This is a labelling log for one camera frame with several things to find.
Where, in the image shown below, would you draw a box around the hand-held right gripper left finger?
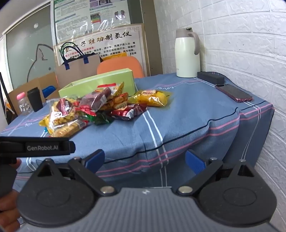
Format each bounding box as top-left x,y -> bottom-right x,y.
29,149 -> 118,197

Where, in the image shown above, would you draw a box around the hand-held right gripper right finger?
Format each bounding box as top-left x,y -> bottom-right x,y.
176,149 -> 261,197

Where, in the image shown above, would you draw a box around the person's left hand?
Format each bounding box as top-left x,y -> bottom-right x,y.
0,158 -> 22,232

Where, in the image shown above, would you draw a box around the yellow noodle snack packet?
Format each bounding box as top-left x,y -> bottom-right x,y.
46,119 -> 89,138

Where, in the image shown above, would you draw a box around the yellow noodle packet red label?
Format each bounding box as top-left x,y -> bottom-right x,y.
39,98 -> 81,128

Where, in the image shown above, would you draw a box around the clear bottle pink cap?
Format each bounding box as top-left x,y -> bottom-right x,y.
16,93 -> 33,116

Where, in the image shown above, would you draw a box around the black cup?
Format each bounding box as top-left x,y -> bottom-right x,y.
27,87 -> 44,112

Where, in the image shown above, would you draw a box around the blue striped tablecloth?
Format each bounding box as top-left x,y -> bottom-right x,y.
0,72 -> 275,197

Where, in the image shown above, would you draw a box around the red green snack packet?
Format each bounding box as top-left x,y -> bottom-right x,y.
75,104 -> 98,118

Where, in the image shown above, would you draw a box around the blue plastic item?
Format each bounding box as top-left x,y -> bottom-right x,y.
42,85 -> 58,99

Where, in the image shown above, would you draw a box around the dark red snack packet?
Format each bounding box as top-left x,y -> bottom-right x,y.
110,104 -> 147,121

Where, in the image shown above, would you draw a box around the maroon snack packet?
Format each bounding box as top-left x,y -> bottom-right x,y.
80,87 -> 112,112

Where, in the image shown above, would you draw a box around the black rod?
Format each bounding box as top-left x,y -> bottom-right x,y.
0,72 -> 18,118

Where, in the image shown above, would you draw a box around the orange snack packet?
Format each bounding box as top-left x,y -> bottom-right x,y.
102,92 -> 128,111

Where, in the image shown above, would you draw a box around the brown cardboard box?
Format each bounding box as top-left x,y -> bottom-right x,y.
8,71 -> 60,116

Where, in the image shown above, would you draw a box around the yellow red snack packet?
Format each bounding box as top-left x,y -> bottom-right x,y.
95,82 -> 125,99

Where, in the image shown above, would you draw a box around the smartphone with pink case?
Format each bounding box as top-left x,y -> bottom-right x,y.
215,84 -> 254,103

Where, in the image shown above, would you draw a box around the light green cardboard box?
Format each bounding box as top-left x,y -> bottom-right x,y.
58,68 -> 136,99

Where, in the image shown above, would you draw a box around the black rectangular case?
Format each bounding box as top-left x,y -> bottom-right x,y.
197,71 -> 225,85

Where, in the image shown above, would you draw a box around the orange chair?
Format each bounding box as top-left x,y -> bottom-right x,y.
97,56 -> 145,79

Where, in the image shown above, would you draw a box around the white thermos jug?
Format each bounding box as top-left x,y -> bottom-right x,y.
175,27 -> 201,78

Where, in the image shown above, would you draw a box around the frosted glass panel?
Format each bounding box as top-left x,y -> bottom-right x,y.
6,4 -> 57,90

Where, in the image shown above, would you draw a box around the brown paper bag blue handles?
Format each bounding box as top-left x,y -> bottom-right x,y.
55,42 -> 103,90

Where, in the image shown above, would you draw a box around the framed wall poster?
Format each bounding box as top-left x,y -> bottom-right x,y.
56,23 -> 148,77

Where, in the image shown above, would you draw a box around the glossy wall poster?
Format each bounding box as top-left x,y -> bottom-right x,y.
51,0 -> 131,45

